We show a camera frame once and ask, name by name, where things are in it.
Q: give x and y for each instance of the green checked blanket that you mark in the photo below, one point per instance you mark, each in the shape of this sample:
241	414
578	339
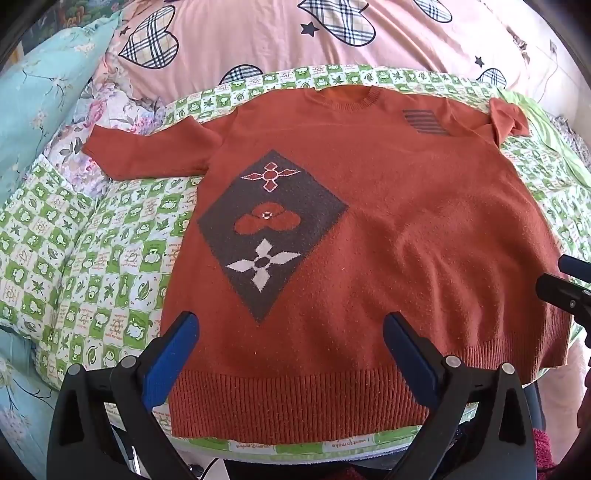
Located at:
115	230

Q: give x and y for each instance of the orange knit sweater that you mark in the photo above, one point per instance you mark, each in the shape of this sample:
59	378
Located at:
392	221

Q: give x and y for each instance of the pink quilt with plaid hearts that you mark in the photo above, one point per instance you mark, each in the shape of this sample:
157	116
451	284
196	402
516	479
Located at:
258	32

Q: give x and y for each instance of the white pink floral sheet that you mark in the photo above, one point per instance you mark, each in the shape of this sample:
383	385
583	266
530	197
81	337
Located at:
92	110

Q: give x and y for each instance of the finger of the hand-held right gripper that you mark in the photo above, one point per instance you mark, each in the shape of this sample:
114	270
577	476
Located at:
577	267
568	295

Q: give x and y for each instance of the light green cloth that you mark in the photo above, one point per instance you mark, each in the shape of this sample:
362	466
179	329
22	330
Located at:
545	124

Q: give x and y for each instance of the teal floral pillow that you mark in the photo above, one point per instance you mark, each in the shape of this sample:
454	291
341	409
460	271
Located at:
41	101

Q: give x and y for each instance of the person's maroon clothing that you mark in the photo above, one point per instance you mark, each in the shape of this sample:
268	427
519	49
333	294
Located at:
542	457

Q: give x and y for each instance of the teal floral bedsheet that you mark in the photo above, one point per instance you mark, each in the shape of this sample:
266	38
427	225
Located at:
18	392

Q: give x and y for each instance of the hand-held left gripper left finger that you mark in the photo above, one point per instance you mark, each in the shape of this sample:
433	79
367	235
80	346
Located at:
170	357

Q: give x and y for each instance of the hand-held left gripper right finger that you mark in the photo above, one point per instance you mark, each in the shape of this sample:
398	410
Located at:
411	360

